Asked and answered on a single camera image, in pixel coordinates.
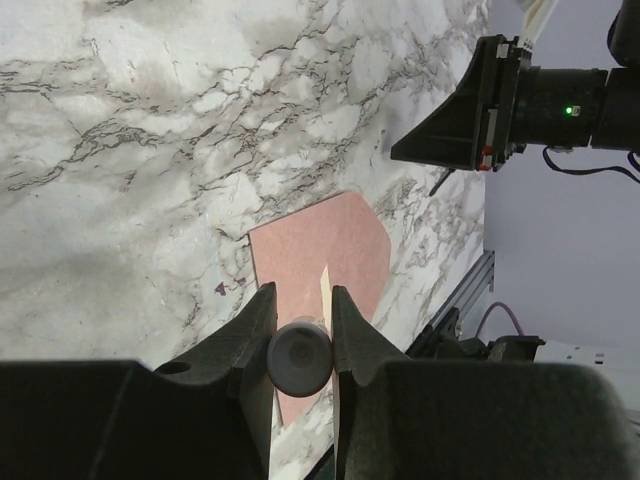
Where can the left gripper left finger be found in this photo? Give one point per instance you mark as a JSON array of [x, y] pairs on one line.
[[205, 414]]

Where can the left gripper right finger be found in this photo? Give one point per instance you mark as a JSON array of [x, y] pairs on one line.
[[403, 418]]

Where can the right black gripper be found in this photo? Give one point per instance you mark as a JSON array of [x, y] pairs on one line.
[[447, 137]]

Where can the green white glue stick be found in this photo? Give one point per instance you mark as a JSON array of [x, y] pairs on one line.
[[300, 358]]

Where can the pink paper envelope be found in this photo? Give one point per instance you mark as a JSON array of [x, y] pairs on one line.
[[338, 241]]

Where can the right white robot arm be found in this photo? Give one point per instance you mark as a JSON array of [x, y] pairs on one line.
[[564, 109]]

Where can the red black screwdriver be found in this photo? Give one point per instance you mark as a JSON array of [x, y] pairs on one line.
[[443, 178]]

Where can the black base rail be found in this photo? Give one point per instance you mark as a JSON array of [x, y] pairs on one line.
[[439, 341]]

